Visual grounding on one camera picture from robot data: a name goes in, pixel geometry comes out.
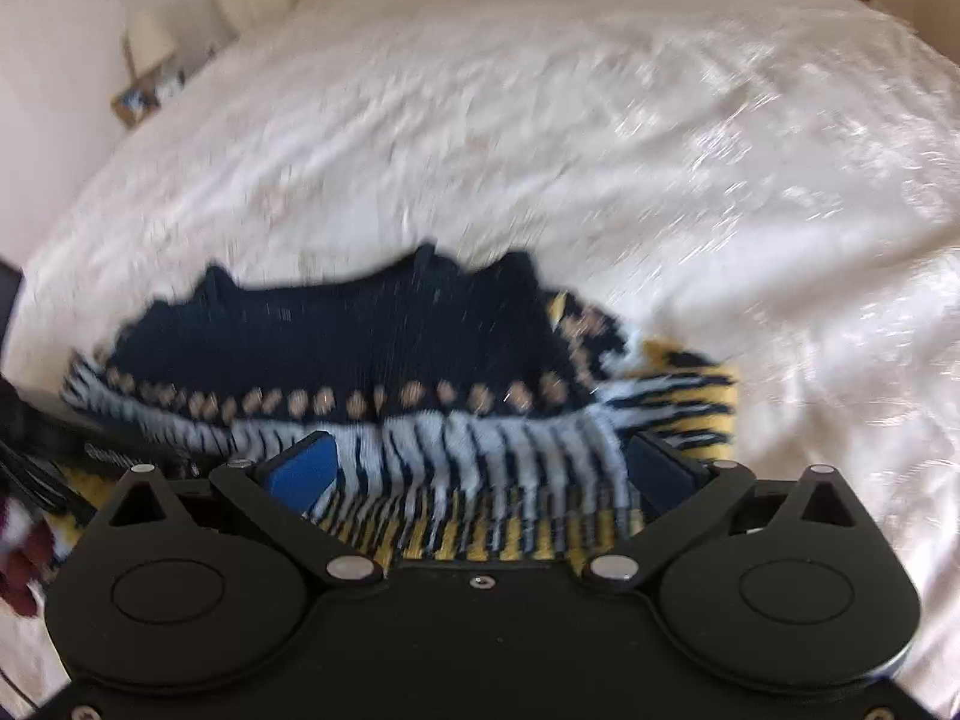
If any left beige table lamp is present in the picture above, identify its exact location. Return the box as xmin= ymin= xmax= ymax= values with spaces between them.
xmin=125 ymin=10 xmax=178 ymax=80

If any wooden photo frame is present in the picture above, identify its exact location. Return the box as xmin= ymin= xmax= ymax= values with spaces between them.
xmin=110 ymin=86 xmax=161 ymax=130

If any white embroidered bedspread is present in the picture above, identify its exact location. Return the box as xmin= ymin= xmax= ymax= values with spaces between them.
xmin=7 ymin=0 xmax=958 ymax=717

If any navy yellow patterned knit sweater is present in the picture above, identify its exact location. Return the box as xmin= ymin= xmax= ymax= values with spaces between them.
xmin=64 ymin=245 xmax=737 ymax=564

